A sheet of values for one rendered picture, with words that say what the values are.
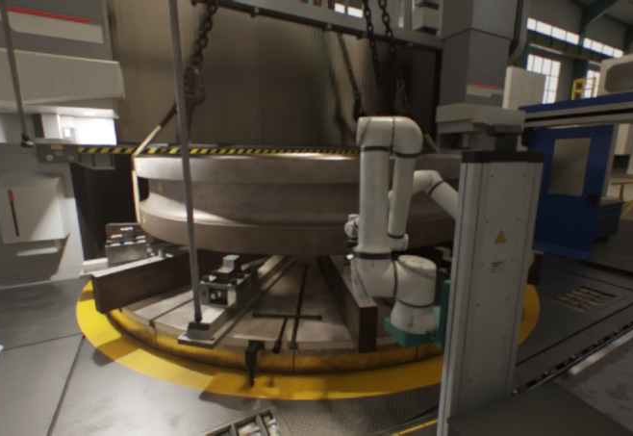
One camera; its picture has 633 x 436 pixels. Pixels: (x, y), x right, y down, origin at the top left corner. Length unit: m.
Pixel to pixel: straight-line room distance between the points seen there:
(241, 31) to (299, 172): 3.62
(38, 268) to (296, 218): 4.03
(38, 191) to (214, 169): 2.75
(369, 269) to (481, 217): 0.45
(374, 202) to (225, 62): 4.76
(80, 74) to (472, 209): 3.30
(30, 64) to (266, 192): 2.17
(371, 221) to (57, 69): 3.06
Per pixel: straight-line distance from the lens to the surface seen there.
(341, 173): 2.79
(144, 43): 5.65
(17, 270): 5.94
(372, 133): 1.31
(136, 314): 3.49
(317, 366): 2.84
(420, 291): 1.33
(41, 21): 4.19
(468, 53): 6.70
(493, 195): 1.30
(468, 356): 1.48
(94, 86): 3.60
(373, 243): 1.28
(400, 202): 1.48
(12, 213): 5.36
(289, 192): 2.93
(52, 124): 4.42
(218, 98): 5.61
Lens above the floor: 1.76
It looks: 11 degrees down
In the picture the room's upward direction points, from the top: straight up
